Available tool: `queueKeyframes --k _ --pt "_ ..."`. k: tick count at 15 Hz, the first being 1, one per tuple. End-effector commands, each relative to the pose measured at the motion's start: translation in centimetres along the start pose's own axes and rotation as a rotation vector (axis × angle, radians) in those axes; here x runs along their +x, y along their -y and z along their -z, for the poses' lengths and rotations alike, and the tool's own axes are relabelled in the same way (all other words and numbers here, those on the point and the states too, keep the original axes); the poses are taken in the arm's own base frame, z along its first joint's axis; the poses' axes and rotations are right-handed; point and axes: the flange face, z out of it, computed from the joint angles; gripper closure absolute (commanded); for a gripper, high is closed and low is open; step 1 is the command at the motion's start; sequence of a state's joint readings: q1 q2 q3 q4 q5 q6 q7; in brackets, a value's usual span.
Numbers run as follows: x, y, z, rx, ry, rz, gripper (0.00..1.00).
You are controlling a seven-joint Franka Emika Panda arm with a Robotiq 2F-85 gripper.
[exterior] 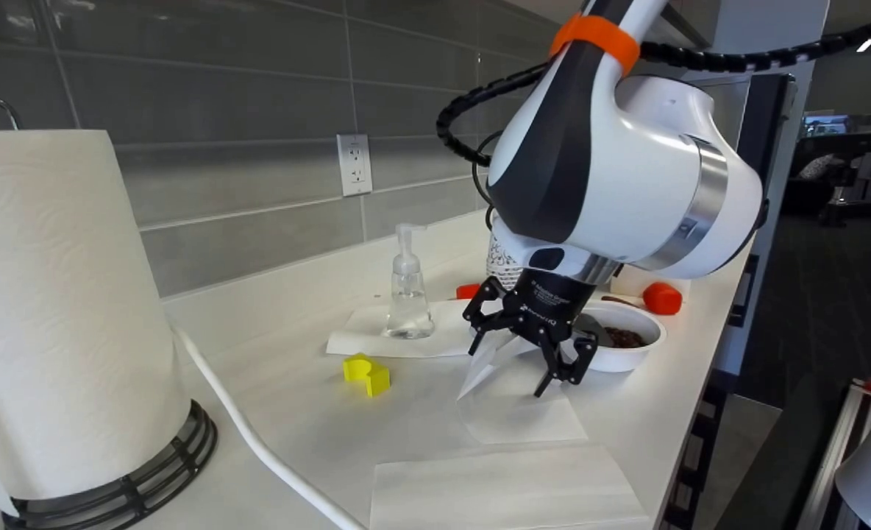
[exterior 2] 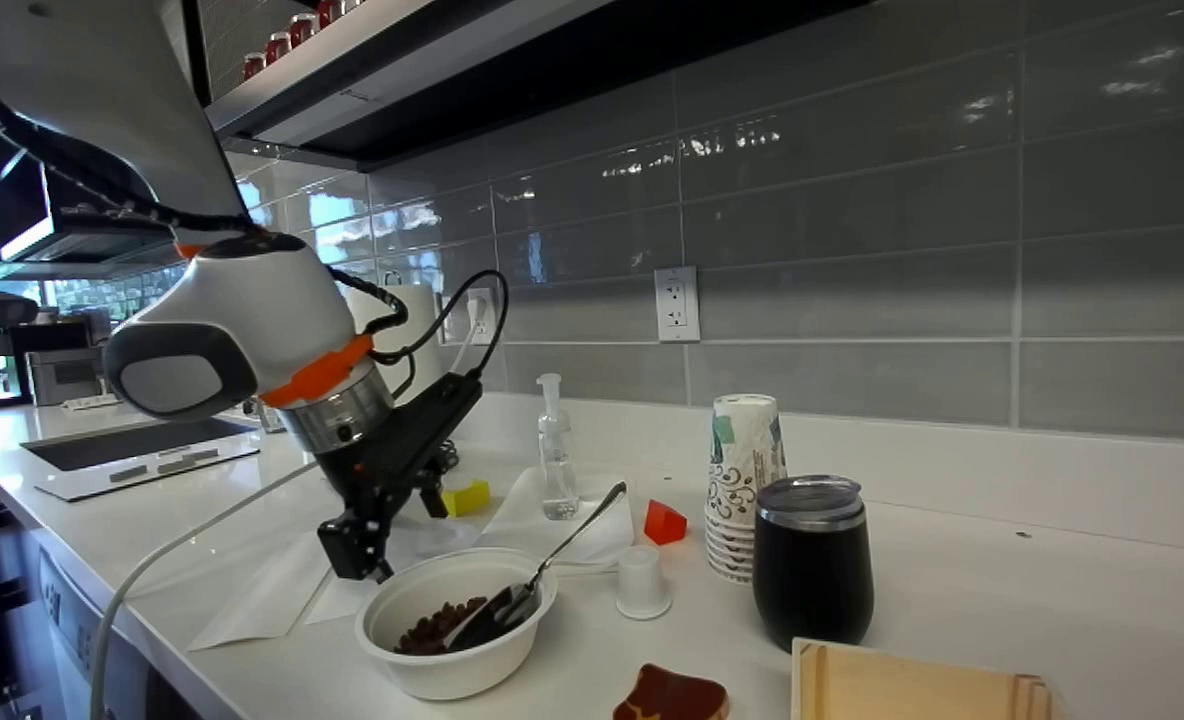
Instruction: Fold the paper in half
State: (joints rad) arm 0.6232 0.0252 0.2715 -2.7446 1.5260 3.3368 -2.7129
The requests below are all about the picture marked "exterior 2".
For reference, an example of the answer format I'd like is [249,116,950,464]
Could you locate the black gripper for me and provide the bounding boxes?
[315,398,468,587]

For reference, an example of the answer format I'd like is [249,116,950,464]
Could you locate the white cloth towel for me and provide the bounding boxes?
[187,512,487,657]

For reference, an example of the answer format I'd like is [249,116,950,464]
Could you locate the yellow block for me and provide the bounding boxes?
[441,475,497,522]

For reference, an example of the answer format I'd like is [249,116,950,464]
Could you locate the brown food pieces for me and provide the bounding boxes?
[391,598,497,657]

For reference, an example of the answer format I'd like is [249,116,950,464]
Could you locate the metal spoon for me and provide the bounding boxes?
[443,481,633,654]

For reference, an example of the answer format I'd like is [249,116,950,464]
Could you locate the white bowl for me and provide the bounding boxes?
[355,552,565,705]

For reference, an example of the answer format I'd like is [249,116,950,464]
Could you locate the clear pump bottle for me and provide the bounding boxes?
[533,367,583,523]

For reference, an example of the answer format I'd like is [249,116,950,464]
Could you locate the small white cup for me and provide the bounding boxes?
[613,542,671,623]

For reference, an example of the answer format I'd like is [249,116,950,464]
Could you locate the countertop sink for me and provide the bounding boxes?
[21,414,268,509]

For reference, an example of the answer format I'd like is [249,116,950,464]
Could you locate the toast slice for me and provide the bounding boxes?
[608,660,733,720]

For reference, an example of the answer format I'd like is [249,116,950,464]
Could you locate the patterned paper cup stack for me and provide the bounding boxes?
[702,393,794,583]

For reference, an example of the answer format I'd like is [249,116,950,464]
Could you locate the dark base cabinet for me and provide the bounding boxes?
[0,458,206,720]

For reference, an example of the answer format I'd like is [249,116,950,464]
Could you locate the black tumbler with lid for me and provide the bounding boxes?
[748,473,877,654]

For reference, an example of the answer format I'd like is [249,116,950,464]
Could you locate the black corrugated conduit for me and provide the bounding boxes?
[0,57,266,235]

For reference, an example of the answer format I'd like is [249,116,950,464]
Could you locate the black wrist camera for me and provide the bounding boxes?
[395,374,487,464]

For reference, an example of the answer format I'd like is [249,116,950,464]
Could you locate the white cable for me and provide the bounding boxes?
[83,458,326,720]

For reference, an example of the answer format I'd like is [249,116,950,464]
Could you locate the thin black cable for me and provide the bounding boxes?
[328,264,513,403]

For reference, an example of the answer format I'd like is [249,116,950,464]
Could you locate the white wall outlet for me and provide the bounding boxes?
[654,264,706,349]

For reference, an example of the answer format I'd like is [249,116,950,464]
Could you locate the black wall cabinet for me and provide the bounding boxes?
[0,116,185,272]

